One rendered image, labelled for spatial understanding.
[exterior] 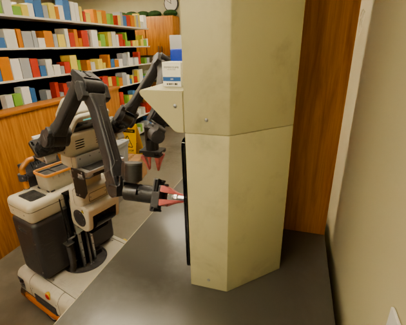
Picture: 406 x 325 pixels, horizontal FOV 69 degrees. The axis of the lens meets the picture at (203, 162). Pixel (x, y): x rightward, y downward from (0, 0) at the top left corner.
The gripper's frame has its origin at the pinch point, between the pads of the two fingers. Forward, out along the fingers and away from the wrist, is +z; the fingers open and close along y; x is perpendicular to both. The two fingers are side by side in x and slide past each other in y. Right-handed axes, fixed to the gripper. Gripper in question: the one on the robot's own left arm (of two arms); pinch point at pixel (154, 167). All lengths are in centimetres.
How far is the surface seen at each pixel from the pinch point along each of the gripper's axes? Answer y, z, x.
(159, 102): 27, -39, -46
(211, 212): 40, -10, -46
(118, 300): 16, 16, -58
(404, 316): 77, -14, -72
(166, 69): 26, -46, -39
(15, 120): -162, 4, 72
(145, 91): 24, -41, -46
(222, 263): 43, 6, -46
